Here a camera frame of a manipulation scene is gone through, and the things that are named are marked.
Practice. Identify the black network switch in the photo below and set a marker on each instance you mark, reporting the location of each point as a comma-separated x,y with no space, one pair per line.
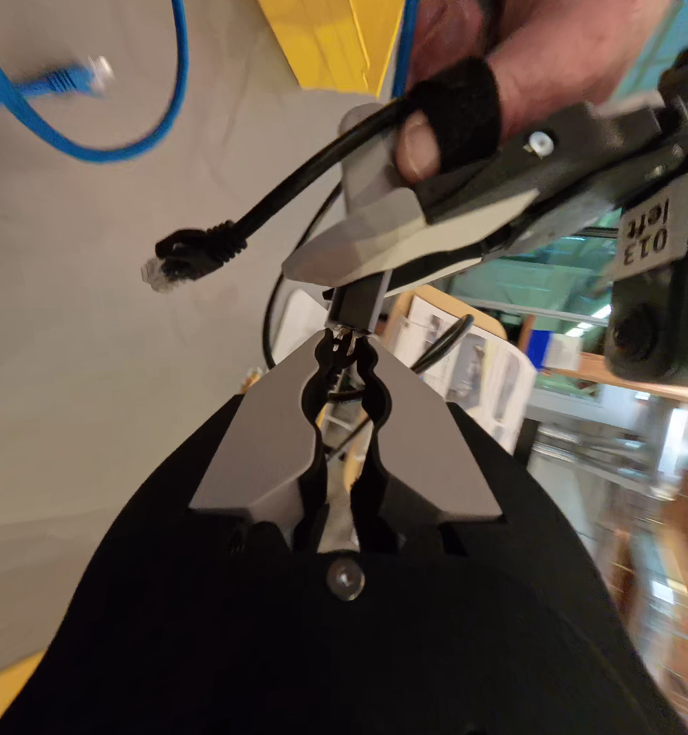
358,301

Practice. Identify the yellow plastic bin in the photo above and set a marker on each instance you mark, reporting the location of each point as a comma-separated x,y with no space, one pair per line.
332,40

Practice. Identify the white document stand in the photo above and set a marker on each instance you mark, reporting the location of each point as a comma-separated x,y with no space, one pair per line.
301,321

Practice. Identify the person's left hand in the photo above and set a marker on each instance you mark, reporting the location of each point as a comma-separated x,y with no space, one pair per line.
550,51

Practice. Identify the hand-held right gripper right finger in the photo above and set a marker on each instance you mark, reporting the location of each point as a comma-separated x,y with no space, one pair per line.
435,459

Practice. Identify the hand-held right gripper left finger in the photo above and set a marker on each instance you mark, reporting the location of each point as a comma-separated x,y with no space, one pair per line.
263,448

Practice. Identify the printed instruction sheet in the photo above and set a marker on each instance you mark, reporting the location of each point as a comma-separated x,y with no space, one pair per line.
493,390

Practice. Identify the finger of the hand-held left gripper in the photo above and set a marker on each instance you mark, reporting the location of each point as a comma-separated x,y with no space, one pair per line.
367,241
435,273

